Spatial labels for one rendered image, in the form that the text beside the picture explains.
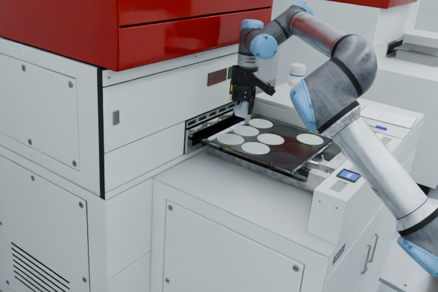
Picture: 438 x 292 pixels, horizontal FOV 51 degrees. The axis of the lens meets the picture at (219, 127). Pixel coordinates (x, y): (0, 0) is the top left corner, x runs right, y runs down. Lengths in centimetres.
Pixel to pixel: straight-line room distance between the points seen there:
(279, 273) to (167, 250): 44
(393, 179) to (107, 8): 79
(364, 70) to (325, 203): 38
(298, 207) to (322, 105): 47
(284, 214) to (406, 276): 37
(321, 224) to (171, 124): 58
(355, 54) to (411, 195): 34
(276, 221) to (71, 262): 74
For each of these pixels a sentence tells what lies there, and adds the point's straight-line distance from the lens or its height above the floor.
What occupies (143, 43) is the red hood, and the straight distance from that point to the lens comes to 127.
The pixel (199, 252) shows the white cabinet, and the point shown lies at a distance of 154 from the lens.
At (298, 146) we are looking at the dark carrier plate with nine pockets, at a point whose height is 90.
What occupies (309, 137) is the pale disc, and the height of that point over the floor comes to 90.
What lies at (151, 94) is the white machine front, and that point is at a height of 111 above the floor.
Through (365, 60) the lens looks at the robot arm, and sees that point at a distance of 111.
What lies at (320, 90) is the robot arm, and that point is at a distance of 107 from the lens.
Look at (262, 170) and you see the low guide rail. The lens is 159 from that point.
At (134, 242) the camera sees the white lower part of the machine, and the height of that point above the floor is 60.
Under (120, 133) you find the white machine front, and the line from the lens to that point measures 136.
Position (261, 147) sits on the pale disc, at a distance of 161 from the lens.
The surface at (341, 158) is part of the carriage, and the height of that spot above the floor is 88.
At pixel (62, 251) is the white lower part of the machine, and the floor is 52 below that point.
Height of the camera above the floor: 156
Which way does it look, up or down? 22 degrees down
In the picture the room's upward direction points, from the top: 5 degrees clockwise
